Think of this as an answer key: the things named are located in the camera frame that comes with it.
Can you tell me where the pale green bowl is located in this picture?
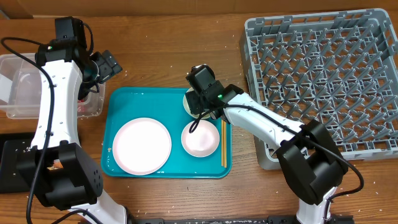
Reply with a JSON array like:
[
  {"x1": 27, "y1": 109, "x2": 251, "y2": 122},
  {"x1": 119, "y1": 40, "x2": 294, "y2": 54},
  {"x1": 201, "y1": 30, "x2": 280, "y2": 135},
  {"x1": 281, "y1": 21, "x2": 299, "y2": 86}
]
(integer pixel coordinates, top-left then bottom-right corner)
[{"x1": 183, "y1": 95, "x2": 210, "y2": 119}]

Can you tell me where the small white plate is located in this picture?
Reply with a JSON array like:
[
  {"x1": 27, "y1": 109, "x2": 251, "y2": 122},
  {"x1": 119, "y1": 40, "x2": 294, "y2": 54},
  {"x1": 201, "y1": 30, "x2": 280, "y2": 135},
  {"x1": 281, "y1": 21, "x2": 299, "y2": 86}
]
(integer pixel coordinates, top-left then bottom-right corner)
[{"x1": 181, "y1": 120, "x2": 220, "y2": 157}]

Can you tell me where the red snack wrapper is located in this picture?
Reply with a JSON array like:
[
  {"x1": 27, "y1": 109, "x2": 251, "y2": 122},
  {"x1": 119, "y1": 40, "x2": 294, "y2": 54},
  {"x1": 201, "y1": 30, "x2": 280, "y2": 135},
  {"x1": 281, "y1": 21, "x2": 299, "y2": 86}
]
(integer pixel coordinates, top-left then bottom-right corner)
[{"x1": 77, "y1": 99, "x2": 89, "y2": 113}]

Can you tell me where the large white plate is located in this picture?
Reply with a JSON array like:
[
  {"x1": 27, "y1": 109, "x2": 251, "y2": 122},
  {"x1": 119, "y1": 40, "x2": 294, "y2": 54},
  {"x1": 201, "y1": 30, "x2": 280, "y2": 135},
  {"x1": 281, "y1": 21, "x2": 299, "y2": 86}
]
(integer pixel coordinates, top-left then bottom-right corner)
[{"x1": 112, "y1": 118, "x2": 172, "y2": 175}]

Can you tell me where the orange carrot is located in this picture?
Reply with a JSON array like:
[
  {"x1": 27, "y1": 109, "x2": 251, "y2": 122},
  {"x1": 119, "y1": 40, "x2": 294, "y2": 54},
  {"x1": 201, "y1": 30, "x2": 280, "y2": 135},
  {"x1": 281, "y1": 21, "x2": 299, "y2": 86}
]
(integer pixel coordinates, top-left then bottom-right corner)
[{"x1": 47, "y1": 159, "x2": 63, "y2": 170}]

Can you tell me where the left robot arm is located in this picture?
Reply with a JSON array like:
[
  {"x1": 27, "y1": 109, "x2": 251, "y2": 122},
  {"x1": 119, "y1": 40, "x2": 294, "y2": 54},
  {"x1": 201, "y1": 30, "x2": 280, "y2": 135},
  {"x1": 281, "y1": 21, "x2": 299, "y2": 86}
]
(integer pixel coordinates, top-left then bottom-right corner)
[{"x1": 17, "y1": 17, "x2": 134, "y2": 223}]

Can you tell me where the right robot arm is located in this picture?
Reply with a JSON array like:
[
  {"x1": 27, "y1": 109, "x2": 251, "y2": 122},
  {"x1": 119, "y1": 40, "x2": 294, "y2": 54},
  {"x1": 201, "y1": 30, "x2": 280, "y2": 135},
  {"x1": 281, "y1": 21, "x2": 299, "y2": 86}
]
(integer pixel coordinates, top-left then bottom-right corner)
[{"x1": 186, "y1": 64, "x2": 348, "y2": 223}]

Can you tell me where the clear plastic waste bin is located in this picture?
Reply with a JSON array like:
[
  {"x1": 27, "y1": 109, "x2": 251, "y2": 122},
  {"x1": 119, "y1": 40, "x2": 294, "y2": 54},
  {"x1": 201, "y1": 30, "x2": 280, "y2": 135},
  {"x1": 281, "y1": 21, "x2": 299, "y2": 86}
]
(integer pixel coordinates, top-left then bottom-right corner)
[{"x1": 1, "y1": 54, "x2": 105, "y2": 119}]

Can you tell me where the black waste tray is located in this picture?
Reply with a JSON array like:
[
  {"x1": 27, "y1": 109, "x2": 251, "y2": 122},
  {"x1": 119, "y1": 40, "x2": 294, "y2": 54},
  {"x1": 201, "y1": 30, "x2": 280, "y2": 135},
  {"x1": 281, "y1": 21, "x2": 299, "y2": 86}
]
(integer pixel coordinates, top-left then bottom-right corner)
[{"x1": 1, "y1": 133, "x2": 34, "y2": 194}]

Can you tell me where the grey dishwasher rack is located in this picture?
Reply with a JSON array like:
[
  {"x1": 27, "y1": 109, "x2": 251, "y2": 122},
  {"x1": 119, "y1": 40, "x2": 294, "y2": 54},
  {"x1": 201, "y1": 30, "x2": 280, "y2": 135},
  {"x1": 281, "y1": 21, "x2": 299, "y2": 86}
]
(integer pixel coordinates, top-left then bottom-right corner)
[{"x1": 239, "y1": 8, "x2": 397, "y2": 160}]

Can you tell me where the teal plastic serving tray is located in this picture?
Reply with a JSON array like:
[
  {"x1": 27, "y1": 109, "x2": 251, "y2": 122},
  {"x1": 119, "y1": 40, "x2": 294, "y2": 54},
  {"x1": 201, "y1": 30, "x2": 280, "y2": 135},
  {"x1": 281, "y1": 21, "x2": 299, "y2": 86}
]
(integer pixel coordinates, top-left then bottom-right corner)
[{"x1": 101, "y1": 87, "x2": 232, "y2": 179}]

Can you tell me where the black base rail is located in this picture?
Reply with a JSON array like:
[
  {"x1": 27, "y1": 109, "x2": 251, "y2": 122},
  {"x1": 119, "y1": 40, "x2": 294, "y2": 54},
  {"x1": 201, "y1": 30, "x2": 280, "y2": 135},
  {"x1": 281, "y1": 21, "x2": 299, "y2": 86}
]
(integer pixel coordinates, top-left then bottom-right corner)
[{"x1": 133, "y1": 215, "x2": 355, "y2": 224}]

